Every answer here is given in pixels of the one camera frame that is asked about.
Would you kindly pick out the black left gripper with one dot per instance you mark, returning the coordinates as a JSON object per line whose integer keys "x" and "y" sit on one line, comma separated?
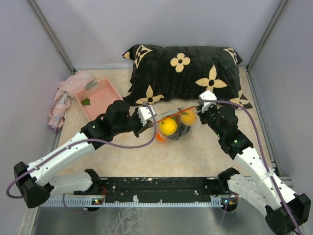
{"x": 141, "y": 128}

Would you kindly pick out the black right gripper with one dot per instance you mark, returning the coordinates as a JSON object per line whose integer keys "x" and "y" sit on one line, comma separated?
{"x": 203, "y": 110}

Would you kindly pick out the orange peach fruit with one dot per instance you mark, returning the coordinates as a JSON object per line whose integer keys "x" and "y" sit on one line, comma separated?
{"x": 188, "y": 117}

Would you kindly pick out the dark grape bunch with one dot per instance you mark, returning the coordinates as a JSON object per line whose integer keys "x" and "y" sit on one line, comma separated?
{"x": 181, "y": 131}

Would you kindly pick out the orange persimmon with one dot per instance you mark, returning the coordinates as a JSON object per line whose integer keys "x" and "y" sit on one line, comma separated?
{"x": 160, "y": 138}

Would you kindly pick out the yellow lemon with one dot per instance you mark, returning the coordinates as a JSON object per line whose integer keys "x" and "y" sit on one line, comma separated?
{"x": 168, "y": 127}

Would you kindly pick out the clear zip bag orange zipper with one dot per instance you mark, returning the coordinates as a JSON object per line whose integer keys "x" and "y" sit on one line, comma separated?
{"x": 175, "y": 114}

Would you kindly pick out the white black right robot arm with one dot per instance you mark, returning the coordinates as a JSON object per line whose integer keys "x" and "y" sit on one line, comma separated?
{"x": 284, "y": 210}

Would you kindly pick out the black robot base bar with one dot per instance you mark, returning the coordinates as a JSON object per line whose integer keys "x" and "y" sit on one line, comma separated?
{"x": 154, "y": 190}

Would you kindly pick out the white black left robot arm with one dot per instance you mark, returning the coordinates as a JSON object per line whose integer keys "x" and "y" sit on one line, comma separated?
{"x": 38, "y": 180}

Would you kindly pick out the pink plastic basket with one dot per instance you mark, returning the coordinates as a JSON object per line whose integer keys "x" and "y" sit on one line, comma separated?
{"x": 101, "y": 93}

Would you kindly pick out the green loose leaf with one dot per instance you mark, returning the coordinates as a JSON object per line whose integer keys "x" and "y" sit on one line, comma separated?
{"x": 85, "y": 102}

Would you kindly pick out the pink cloth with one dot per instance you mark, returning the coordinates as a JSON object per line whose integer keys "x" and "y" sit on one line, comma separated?
{"x": 65, "y": 93}

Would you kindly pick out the black pillow cream flowers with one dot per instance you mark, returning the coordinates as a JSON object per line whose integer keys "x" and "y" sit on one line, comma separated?
{"x": 166, "y": 73}

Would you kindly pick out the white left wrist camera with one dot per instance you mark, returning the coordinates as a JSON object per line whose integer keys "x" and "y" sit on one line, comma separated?
{"x": 146, "y": 113}

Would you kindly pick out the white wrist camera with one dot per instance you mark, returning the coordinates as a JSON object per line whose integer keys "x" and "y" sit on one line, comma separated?
{"x": 205, "y": 100}
{"x": 146, "y": 113}

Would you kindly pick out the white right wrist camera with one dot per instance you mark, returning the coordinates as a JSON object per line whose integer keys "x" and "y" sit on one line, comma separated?
{"x": 205, "y": 100}

